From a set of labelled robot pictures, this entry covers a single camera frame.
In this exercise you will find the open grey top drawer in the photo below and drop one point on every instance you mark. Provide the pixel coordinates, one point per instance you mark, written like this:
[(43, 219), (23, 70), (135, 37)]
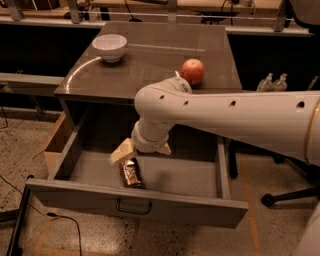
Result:
[(189, 186)]

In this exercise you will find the clear sanitizer bottle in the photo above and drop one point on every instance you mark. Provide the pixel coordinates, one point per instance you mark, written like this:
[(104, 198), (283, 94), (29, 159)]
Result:
[(265, 84), (280, 84)]

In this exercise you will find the black metal stand leg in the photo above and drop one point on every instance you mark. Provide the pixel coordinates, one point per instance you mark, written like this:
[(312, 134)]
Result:
[(13, 248)]

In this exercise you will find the grey cabinet with counter top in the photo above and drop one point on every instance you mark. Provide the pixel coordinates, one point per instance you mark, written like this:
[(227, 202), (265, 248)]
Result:
[(97, 96)]

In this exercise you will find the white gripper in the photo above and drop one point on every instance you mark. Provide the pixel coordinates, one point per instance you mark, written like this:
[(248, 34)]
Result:
[(149, 145)]

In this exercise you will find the right clear sanitizer bottle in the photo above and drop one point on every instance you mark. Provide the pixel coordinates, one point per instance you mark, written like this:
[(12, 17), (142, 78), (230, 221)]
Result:
[(280, 84)]

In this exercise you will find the left clear sanitizer bottle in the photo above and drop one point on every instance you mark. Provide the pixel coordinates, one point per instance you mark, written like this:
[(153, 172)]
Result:
[(265, 84)]

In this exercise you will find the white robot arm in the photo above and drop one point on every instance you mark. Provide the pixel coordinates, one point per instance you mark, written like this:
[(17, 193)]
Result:
[(287, 123)]

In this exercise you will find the white ceramic bowl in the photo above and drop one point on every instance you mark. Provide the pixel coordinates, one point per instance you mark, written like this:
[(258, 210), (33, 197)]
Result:
[(110, 47)]

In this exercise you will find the cardboard box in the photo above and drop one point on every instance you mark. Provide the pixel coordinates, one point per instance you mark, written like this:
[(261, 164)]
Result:
[(54, 143)]

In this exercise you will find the black drawer handle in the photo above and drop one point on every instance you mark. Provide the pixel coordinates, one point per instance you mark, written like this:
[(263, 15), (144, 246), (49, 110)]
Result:
[(126, 207)]

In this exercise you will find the black office chair base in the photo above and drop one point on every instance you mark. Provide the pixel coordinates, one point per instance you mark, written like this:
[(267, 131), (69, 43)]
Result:
[(312, 173)]

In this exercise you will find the red apple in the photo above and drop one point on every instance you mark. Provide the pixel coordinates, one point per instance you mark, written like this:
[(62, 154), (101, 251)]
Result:
[(192, 71)]

